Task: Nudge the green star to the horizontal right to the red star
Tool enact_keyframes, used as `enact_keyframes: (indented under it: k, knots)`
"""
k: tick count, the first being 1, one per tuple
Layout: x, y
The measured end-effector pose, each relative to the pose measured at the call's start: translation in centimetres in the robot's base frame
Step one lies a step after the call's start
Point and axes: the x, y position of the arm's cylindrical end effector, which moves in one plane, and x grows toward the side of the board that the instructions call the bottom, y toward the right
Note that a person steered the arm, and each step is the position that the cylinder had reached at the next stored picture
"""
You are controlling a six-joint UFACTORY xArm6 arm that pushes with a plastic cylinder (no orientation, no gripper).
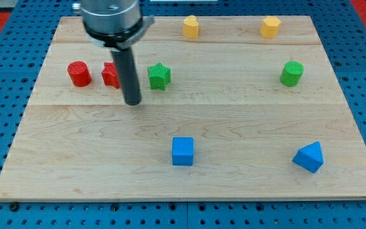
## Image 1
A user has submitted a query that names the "blue cube block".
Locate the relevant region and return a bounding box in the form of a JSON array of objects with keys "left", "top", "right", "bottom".
[{"left": 172, "top": 137, "right": 194, "bottom": 166}]

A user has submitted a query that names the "green cylinder block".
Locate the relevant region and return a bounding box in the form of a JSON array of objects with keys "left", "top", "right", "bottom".
[{"left": 280, "top": 61, "right": 304, "bottom": 87}]

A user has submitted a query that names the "red star block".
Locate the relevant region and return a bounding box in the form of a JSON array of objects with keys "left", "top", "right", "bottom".
[{"left": 101, "top": 62, "right": 120, "bottom": 89}]

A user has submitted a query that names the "red cylinder block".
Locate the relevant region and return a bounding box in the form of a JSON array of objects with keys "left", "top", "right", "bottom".
[{"left": 67, "top": 61, "right": 92, "bottom": 87}]

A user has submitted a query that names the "light wooden board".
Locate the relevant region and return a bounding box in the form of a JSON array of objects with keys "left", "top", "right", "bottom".
[{"left": 0, "top": 16, "right": 366, "bottom": 202}]

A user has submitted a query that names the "green star block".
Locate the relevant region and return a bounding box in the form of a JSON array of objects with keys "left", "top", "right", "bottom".
[{"left": 147, "top": 62, "right": 171, "bottom": 90}]

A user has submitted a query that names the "yellow hexagon block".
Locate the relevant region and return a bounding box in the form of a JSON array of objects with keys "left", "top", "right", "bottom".
[{"left": 259, "top": 16, "right": 281, "bottom": 39}]

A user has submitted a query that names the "blue triangular prism block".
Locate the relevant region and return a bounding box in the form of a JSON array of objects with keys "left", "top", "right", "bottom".
[{"left": 292, "top": 141, "right": 324, "bottom": 173}]

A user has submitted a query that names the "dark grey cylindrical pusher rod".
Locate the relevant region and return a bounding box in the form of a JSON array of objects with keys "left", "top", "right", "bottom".
[{"left": 111, "top": 48, "right": 142, "bottom": 106}]

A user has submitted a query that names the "yellow heart block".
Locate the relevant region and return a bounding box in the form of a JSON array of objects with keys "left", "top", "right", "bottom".
[{"left": 182, "top": 15, "right": 199, "bottom": 39}]

